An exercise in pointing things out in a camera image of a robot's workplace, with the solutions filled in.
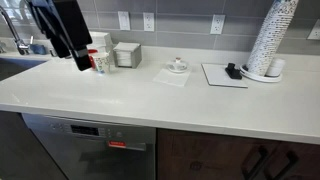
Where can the blue sponge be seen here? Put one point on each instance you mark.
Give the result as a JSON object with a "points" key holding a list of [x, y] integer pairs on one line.
{"points": [[38, 49]]}

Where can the white wall switch plate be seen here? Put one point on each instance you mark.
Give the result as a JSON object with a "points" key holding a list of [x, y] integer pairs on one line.
{"points": [[123, 20]]}

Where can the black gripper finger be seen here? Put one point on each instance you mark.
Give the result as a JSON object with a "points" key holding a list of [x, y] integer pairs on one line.
{"points": [[62, 49], [82, 60]]}

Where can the kitchen sink basin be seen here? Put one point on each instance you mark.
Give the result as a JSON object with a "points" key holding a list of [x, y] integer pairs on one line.
{"points": [[15, 66]]}

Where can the white square tile board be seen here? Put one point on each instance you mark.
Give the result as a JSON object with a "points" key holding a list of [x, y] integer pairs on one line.
{"points": [[218, 78]]}

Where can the tall patterned paper cup stack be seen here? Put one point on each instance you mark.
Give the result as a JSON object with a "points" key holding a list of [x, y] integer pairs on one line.
{"points": [[271, 36]]}

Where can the white wall power outlet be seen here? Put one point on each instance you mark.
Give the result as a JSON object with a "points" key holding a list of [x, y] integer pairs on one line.
{"points": [[149, 22], [315, 30], [217, 24]]}

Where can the white round cup holder base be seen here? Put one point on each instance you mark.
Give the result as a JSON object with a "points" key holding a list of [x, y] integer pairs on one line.
{"points": [[258, 77]]}

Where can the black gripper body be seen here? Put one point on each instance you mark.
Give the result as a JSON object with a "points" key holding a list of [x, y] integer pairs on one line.
{"points": [[63, 20]]}

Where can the short white lid stack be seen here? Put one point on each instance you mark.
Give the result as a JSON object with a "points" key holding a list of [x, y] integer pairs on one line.
{"points": [[275, 67]]}

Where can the silver napkin case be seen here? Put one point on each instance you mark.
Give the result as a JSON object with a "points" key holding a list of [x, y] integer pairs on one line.
{"points": [[135, 58]]}

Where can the stainless steel dishwasher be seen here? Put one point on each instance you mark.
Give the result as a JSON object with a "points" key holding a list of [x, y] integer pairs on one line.
{"points": [[93, 150]]}

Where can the flat white napkin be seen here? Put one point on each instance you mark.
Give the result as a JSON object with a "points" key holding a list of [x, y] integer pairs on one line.
{"points": [[171, 78]]}

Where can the dark wood cabinet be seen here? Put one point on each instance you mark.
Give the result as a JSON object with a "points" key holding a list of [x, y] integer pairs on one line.
{"points": [[206, 156]]}

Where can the chrome sink faucet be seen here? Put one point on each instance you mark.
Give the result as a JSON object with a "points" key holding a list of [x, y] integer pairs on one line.
{"points": [[15, 35]]}

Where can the small black block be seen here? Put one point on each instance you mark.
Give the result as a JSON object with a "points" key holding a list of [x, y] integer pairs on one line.
{"points": [[233, 72]]}

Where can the small metal jar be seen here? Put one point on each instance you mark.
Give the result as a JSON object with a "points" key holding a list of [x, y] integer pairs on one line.
{"points": [[52, 52]]}

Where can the white napkin stack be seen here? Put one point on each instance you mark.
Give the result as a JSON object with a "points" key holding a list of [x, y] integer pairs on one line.
{"points": [[124, 59]]}

